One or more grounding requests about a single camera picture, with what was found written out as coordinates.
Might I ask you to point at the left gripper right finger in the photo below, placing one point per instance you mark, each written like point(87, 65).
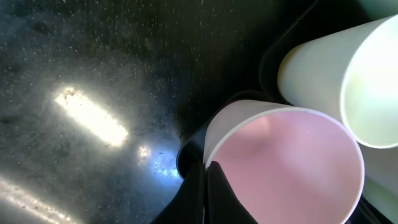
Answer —
point(224, 202)

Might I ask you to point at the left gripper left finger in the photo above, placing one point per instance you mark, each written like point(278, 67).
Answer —
point(186, 202)

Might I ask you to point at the pink cup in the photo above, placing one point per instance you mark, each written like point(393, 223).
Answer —
point(295, 171)

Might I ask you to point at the grey cup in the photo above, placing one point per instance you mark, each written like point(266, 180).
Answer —
point(384, 180)

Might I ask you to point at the white cup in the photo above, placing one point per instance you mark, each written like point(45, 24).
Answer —
point(323, 71)

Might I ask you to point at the black tray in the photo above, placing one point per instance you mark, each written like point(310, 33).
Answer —
point(311, 31)

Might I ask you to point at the green cup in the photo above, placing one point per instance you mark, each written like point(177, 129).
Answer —
point(379, 6)

